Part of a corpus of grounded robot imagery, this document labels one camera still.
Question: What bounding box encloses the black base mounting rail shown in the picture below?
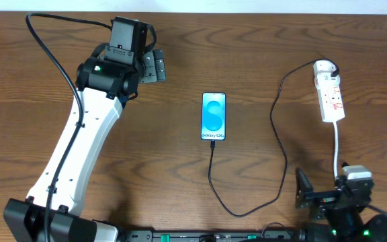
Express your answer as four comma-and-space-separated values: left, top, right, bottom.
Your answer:
120, 230, 295, 242

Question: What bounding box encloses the white USB charger plug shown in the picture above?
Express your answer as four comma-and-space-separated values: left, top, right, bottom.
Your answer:
314, 72, 341, 89

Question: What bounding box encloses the white power strip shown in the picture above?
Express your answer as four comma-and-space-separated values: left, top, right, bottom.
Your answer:
313, 60, 345, 123

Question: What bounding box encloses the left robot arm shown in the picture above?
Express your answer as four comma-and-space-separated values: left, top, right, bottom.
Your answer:
3, 17, 166, 241

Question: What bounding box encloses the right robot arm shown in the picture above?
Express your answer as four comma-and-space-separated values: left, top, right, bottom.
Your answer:
292, 163, 387, 242

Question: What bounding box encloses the black USB charging cable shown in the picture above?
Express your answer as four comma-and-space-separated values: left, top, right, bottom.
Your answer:
208, 57, 341, 218

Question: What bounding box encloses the blue Samsung Galaxy smartphone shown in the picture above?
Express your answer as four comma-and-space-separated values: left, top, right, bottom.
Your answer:
201, 92, 226, 140

